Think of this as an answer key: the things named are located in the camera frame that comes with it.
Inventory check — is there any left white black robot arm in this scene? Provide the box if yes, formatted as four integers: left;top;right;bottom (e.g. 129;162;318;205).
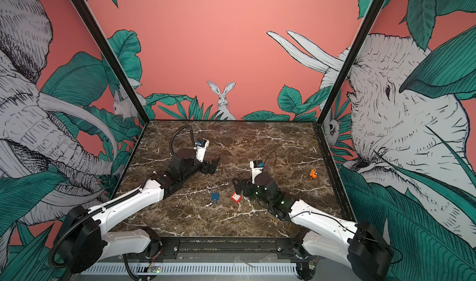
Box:
48;139;219;274

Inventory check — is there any left black frame post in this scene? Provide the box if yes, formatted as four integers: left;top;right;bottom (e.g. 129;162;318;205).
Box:
70;0;150;126

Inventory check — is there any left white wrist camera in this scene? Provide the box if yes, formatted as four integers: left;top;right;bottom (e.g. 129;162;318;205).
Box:
194;138;209;163

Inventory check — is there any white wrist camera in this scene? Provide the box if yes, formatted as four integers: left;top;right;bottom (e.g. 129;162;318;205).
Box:
194;138;209;163
250;160;265;184

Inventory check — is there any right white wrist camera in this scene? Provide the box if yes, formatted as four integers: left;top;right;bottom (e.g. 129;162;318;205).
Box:
250;160;265;184

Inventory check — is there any white slotted cable duct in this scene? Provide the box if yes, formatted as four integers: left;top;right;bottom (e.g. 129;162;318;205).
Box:
81;263;299;276

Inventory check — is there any blue padlock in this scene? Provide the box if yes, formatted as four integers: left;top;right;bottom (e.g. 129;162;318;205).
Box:
211;193;220;204

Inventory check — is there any left black corrugated cable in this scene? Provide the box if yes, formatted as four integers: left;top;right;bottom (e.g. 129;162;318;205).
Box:
169;124;196;155

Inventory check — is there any orange toy car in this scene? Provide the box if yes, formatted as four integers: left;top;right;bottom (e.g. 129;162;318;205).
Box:
309;169;317;179

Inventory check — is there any black mounting rail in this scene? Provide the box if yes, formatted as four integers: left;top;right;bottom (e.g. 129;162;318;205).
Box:
76;237;376;261

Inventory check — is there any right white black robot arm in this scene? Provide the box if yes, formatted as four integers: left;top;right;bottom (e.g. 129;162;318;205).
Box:
232;171;395;281

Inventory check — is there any red safety padlock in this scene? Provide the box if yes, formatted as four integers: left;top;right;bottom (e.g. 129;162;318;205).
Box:
231;193;243;204

